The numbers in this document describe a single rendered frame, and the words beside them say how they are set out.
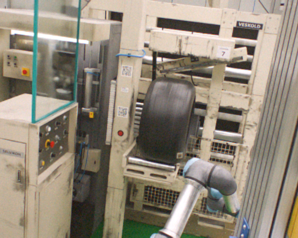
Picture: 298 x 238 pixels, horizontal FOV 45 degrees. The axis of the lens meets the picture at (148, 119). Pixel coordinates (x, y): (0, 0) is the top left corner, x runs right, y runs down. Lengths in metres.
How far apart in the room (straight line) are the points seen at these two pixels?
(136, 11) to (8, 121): 1.05
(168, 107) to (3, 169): 1.04
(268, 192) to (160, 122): 1.27
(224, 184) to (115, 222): 1.34
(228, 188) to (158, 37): 1.31
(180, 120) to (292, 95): 1.31
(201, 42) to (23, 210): 1.61
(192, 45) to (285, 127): 1.67
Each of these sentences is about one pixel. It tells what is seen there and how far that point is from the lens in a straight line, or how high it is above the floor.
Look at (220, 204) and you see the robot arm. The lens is 2.15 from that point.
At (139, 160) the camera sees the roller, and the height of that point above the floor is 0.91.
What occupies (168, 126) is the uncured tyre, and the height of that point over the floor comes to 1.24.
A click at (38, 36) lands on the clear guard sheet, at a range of 1.97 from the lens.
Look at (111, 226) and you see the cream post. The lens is 2.95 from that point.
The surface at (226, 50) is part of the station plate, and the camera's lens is 2.64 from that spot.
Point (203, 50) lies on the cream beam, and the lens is 2.65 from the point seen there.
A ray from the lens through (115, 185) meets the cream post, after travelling 2.77.
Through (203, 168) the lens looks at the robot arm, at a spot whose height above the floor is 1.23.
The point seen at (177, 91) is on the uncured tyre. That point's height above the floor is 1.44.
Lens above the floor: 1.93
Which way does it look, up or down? 17 degrees down
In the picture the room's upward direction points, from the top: 7 degrees clockwise
